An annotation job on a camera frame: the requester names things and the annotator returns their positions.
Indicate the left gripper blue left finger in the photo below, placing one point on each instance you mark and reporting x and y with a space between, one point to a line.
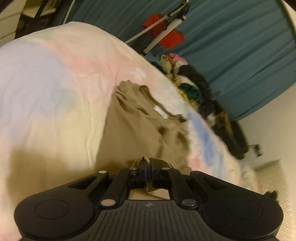
134 177

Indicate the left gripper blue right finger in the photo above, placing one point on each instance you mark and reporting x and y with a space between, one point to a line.
179 186

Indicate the tan khaki jacket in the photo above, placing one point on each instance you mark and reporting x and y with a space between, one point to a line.
138 126

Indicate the pile of mixed clothes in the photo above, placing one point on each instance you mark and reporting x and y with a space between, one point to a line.
192 86

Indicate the black armchair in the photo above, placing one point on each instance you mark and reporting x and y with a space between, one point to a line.
237 143

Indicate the quilted green pillow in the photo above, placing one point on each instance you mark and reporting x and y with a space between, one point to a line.
271 177

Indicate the pastel bed duvet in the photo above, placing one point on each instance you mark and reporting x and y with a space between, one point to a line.
56 86

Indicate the garment steamer stand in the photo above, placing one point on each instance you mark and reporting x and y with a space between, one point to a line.
175 18

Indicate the red cloth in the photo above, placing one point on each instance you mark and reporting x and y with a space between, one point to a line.
172 39

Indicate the teal curtain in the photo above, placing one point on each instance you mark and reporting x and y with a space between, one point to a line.
244 49

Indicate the grey black chair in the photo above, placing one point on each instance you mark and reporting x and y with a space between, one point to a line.
35 16

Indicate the white vanity desk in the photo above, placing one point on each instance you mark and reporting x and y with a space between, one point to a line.
9 20

